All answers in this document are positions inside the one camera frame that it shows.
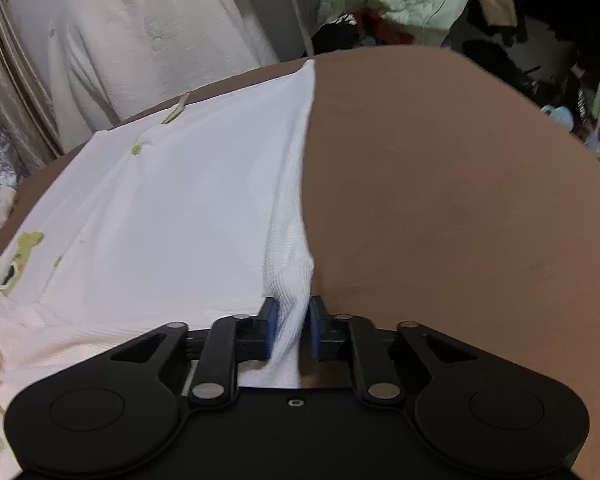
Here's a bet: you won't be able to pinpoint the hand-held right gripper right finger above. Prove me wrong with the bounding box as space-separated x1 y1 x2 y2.
307 296 481 406

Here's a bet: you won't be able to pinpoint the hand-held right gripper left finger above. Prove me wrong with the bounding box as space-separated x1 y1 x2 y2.
110 297 281 408

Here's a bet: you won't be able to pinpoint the white garment with monster print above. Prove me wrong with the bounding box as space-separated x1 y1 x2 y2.
0 59 317 480

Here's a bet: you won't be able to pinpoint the dark hanging clothes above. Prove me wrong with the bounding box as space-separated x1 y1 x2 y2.
460 0 600 111

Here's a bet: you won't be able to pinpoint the black garment with white print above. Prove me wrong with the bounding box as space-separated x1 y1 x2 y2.
312 17 365 56

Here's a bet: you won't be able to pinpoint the white hanging cloth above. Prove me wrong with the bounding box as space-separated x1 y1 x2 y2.
47 0 281 133

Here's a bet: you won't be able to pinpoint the red garment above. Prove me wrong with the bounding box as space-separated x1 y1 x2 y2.
355 7 415 46

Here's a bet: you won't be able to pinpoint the light blue cloth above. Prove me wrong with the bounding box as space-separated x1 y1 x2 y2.
542 105 576 131

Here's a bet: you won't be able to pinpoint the beige curtain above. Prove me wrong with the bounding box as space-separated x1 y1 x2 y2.
0 0 63 161

